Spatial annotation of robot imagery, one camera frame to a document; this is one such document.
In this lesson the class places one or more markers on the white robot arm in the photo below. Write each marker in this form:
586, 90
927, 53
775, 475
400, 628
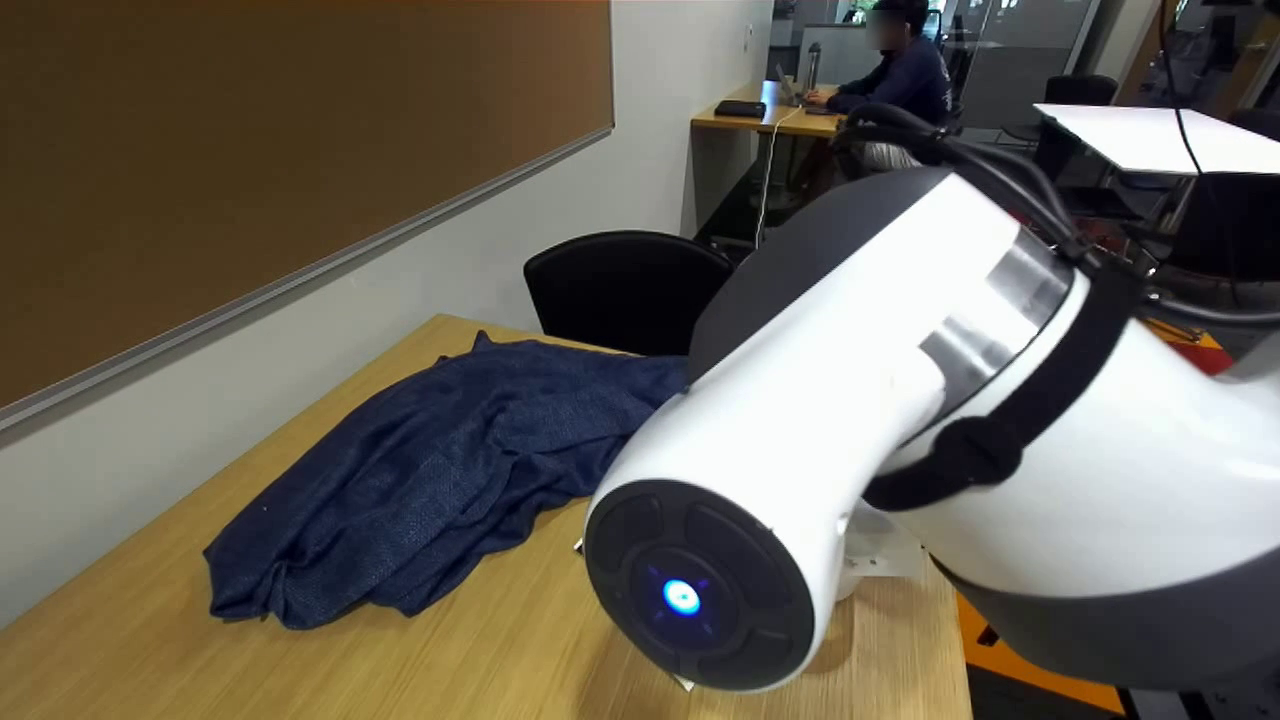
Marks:
937, 356

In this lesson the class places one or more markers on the black office chair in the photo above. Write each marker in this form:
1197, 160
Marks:
626, 290

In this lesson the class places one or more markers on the blue cloth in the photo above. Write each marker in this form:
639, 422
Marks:
434, 475

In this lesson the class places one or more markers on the far wooden desk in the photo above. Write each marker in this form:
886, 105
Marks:
770, 110

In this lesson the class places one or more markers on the seated person in blue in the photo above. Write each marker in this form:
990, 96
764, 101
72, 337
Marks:
908, 75

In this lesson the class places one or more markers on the brown cork board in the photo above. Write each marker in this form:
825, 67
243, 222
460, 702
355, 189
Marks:
165, 166

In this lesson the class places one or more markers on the white folding table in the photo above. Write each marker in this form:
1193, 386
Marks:
1164, 141

